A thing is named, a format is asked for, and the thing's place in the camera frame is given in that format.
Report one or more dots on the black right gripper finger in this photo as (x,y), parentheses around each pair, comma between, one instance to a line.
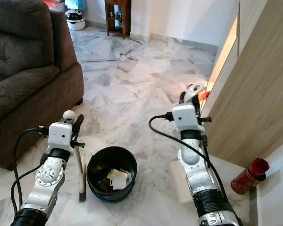
(184,98)

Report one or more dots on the light wooden cabinet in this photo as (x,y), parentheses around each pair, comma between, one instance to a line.
(254,94)

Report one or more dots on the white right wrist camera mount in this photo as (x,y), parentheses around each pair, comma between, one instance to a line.
(185,116)

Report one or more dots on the dark wooden side table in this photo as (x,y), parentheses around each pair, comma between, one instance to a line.
(118,4)

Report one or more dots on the blue box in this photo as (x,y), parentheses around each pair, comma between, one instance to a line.
(75,4)

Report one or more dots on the white round appliance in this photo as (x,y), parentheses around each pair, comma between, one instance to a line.
(75,20)

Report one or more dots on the red box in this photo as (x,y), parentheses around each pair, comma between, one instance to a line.
(54,4)

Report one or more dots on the wooden hand broom white knob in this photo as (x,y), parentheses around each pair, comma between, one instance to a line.
(69,115)

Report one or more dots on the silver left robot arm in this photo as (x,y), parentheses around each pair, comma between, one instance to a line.
(49,179)

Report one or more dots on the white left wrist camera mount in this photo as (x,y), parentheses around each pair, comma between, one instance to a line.
(60,134)

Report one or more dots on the dark brown fabric sofa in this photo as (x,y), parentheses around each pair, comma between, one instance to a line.
(28,70)

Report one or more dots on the white paper trash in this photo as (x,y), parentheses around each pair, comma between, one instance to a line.
(119,181)

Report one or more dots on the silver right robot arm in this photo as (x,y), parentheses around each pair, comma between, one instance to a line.
(195,169)

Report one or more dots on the black plastic bucket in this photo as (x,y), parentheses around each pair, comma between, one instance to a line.
(101,160)

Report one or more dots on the brown spray can red cap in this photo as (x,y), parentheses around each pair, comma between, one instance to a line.
(247,178)

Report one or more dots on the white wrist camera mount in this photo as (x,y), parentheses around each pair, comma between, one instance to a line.
(60,134)
(185,116)

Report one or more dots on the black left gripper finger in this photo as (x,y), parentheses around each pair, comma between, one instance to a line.
(79,125)

